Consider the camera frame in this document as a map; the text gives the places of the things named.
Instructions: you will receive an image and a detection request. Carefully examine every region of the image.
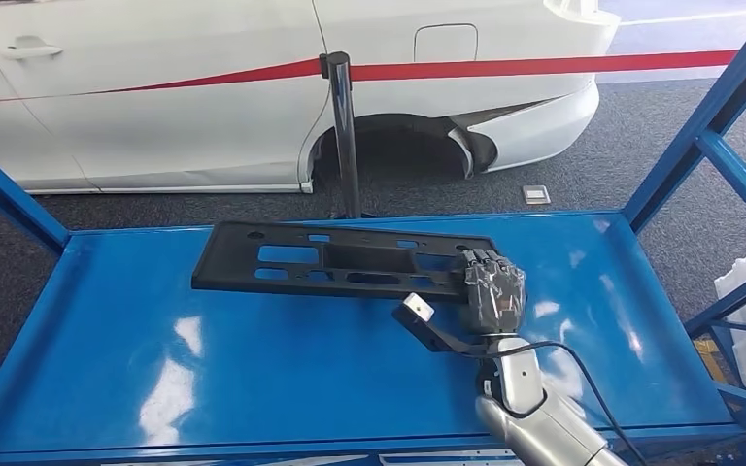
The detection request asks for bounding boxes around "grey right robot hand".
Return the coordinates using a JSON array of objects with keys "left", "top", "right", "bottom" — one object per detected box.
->
[{"left": 457, "top": 247, "right": 528, "bottom": 337}]

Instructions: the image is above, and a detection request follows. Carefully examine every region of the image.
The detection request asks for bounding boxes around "black plastic plate bracket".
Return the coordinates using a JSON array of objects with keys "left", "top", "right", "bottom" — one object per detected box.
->
[{"left": 191, "top": 221, "right": 499, "bottom": 305}]

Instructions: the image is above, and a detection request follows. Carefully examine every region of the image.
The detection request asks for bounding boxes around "blue metal shelf rack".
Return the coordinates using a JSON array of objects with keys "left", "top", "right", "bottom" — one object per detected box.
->
[{"left": 0, "top": 0, "right": 746, "bottom": 466}]

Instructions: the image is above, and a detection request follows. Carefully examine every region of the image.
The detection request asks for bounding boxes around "yellow floor tape line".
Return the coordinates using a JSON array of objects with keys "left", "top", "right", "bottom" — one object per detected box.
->
[{"left": 693, "top": 339, "right": 746, "bottom": 456}]

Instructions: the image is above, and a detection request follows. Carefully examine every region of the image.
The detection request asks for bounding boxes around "red barrier belt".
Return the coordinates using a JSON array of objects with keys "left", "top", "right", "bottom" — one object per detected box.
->
[
  {"left": 350, "top": 49, "right": 740, "bottom": 83},
  {"left": 0, "top": 57, "right": 322, "bottom": 108}
]

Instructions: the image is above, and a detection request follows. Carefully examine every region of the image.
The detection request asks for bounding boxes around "white car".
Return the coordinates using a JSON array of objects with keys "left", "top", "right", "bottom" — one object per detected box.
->
[{"left": 0, "top": 0, "right": 622, "bottom": 195}]

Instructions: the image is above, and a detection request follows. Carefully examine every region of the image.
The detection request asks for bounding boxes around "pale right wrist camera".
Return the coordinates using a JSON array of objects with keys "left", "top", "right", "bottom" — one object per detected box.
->
[{"left": 402, "top": 292, "right": 436, "bottom": 325}]

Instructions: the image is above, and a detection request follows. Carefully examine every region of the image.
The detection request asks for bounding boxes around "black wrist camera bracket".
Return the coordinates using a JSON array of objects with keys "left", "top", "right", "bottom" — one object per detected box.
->
[{"left": 391, "top": 302, "right": 499, "bottom": 357}]

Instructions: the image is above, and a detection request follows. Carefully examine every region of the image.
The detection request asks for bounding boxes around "chrome stanchion post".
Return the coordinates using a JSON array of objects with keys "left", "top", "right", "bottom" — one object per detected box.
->
[{"left": 319, "top": 50, "right": 378, "bottom": 221}]

